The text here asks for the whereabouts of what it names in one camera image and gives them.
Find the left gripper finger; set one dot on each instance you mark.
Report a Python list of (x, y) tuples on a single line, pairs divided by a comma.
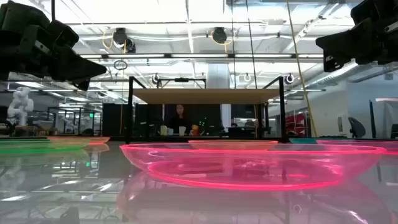
[(82, 85), (74, 67)]

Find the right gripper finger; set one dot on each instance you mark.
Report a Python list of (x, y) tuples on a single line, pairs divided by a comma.
[(332, 63), (351, 43)]

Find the translucent magenta plate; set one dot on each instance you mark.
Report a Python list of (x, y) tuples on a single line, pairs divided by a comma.
[(392, 146)]

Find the translucent pink plate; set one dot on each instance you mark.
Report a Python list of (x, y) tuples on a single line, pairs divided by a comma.
[(248, 174)]

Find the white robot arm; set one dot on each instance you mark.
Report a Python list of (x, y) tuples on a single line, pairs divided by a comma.
[(20, 105)]

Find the wooden shelf board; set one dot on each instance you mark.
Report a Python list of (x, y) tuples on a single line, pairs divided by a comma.
[(205, 96)]

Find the black cabinet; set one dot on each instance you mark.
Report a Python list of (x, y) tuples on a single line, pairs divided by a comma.
[(113, 119)]

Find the dark office chair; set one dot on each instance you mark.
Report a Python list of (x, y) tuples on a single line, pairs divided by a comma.
[(357, 127)]

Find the dark upright panel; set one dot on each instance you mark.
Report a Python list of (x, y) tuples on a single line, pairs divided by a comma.
[(372, 119)]

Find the small white cup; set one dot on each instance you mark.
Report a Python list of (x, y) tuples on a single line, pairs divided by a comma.
[(170, 131)]

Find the person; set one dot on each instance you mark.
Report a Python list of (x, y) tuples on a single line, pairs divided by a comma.
[(180, 119)]

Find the small pale cup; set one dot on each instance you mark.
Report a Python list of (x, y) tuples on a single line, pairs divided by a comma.
[(182, 131)]

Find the white building column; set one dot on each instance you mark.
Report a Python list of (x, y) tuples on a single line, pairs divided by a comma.
[(217, 74)]

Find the long ceiling light strip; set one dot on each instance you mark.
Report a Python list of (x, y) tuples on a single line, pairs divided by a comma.
[(199, 56)]

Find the silver ventilation duct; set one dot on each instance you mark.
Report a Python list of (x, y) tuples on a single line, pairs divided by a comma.
[(335, 76)]

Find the black workstation frame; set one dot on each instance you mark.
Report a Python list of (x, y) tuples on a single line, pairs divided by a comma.
[(74, 108)]

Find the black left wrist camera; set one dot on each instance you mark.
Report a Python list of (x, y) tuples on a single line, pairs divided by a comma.
[(63, 34)]

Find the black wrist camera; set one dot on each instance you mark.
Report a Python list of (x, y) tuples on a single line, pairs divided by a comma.
[(367, 11), (63, 34)]

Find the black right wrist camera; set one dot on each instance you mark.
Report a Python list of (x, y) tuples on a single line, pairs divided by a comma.
[(367, 11)]

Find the black metal shelf frame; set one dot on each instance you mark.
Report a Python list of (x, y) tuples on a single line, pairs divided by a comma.
[(128, 109)]

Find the black camera rig frame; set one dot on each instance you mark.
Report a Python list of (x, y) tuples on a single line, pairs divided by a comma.
[(181, 80)]

